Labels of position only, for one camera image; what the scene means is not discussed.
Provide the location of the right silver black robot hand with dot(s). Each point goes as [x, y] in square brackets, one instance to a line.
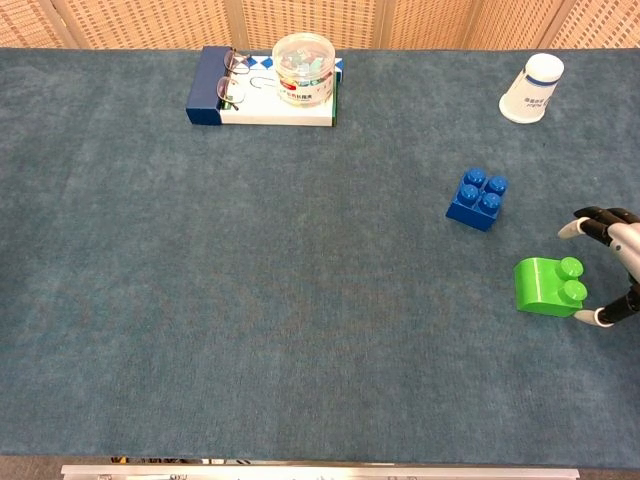
[625, 245]

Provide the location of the green toy brick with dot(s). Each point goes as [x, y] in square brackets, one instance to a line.
[540, 287]

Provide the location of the blue toy brick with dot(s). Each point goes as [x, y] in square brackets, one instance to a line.
[475, 205]

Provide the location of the white paper cup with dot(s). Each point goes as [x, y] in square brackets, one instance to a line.
[530, 95]

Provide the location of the blue felt table cloth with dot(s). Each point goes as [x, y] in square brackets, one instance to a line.
[300, 300]

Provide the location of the clear jar of coloured clips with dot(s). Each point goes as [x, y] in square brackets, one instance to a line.
[303, 70]

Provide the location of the woven folding screen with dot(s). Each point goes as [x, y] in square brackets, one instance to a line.
[310, 22]

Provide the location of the blue and white book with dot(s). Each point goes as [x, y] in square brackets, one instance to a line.
[205, 95]

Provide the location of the aluminium rail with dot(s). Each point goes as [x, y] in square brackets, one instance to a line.
[320, 472]

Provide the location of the metal frame eyeglasses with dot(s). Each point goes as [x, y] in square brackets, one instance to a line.
[230, 90]

